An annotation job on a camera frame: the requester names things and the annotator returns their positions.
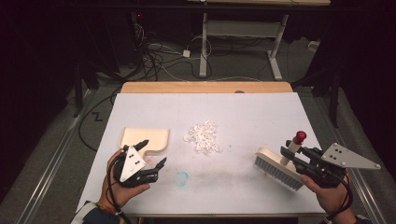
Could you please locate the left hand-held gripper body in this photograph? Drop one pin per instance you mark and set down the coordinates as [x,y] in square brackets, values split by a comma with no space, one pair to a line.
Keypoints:
[132,165]

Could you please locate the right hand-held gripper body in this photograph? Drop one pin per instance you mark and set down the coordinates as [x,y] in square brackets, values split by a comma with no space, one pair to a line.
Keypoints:
[342,157]

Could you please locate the cream dustpan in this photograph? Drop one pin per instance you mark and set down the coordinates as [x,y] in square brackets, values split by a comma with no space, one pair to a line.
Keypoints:
[149,137]

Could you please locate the pile of white paper scraps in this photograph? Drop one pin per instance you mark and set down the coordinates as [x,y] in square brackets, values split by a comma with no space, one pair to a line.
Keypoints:
[202,137]

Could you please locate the person's left hand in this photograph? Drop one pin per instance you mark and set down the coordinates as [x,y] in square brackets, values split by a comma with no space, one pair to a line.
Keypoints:
[120,193]

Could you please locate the person's right hand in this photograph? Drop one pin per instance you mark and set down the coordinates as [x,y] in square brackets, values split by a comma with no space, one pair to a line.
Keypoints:
[333,197]

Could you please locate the black zigzag floor tape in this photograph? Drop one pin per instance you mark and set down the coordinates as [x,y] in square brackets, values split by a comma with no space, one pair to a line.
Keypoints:
[97,116]

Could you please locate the black stand leg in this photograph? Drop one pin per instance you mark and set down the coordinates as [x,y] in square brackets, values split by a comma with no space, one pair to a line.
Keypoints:
[334,105]
[77,99]

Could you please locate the white table sheet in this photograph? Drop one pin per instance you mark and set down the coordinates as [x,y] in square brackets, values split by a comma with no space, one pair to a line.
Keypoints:
[233,118]

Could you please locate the wooden table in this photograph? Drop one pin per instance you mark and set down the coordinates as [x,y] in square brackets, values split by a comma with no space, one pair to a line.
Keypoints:
[202,87]

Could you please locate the beige power strip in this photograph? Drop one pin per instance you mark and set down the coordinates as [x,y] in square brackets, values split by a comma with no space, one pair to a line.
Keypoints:
[313,46]

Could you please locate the white power adapter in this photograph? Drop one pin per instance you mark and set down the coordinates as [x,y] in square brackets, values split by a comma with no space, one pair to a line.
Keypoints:
[186,53]

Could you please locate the metal floor rail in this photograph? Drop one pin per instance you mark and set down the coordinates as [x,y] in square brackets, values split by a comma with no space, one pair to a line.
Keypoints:
[51,169]
[361,183]

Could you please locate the white desk frame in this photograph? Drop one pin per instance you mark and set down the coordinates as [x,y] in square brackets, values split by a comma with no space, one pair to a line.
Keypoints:
[243,28]

